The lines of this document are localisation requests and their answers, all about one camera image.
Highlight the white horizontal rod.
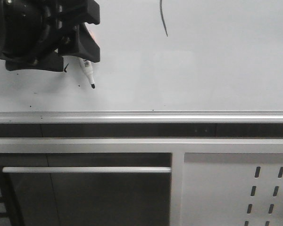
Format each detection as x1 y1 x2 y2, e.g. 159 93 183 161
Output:
2 167 172 174

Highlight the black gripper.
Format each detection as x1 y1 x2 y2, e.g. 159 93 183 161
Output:
0 0 100 72

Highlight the white metal frame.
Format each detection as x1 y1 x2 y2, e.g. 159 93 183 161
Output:
0 138 283 226

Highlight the aluminium whiteboard tray rail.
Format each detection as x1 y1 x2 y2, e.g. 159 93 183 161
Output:
0 110 283 124

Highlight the white whiteboard marker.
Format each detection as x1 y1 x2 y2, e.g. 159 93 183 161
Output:
79 58 96 89

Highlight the white whiteboard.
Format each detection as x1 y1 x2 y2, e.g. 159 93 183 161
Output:
0 0 283 112

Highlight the white perforated metal panel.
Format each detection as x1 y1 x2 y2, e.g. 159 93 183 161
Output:
181 153 283 226

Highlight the black striped rack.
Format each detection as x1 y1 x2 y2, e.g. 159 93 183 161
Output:
0 175 18 226

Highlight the red round magnet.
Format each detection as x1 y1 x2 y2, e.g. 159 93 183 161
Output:
88 30 96 43

